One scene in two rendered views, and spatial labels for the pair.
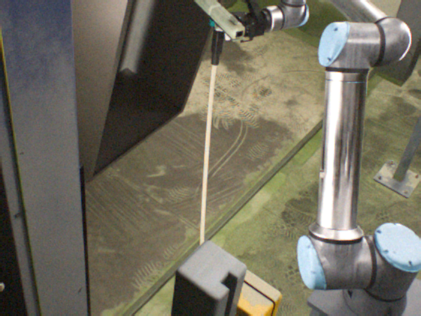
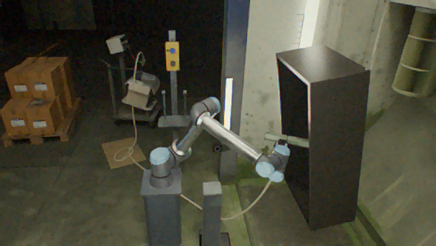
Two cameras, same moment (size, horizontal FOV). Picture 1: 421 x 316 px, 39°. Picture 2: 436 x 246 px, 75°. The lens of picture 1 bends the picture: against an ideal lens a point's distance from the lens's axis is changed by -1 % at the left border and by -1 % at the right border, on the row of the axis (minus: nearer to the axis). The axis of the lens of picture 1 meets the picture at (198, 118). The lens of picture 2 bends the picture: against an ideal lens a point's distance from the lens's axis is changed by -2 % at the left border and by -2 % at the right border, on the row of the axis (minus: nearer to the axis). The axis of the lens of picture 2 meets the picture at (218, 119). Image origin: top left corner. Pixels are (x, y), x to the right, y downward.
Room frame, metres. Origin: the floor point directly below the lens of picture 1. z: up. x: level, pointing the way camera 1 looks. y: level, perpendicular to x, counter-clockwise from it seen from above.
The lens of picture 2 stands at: (2.72, -1.47, 2.16)
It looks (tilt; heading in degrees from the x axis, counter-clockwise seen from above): 28 degrees down; 139
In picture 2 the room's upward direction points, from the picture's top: 2 degrees clockwise
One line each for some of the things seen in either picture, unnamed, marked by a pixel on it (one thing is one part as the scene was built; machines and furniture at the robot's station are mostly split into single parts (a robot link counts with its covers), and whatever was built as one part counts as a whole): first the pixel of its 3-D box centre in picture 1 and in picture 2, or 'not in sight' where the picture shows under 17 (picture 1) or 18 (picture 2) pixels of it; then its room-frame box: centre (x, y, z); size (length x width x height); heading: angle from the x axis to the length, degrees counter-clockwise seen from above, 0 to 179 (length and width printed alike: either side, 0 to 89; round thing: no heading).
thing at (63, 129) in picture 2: not in sight; (47, 119); (-1.82, -0.92, 0.07); 1.20 x 0.80 x 0.14; 154
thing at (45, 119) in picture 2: not in sight; (43, 115); (-1.40, -1.00, 0.32); 0.38 x 0.29 x 0.36; 154
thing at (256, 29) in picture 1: (249, 24); not in sight; (1.81, -0.14, 1.09); 0.12 x 0.08 x 0.09; 124
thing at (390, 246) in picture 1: (389, 259); (161, 161); (1.07, -0.60, 0.83); 0.17 x 0.15 x 0.18; 100
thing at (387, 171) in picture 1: (398, 178); not in sight; (2.27, -1.09, 0.01); 0.20 x 0.20 x 0.01; 57
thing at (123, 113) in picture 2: not in sight; (132, 82); (-1.13, 0.20, 0.64); 0.73 x 0.50 x 1.27; 46
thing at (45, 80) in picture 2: not in sight; (47, 80); (-1.73, -0.81, 0.69); 0.38 x 0.29 x 0.36; 149
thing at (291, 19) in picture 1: (289, 14); (276, 170); (1.91, -0.28, 1.10); 0.12 x 0.09 x 0.10; 124
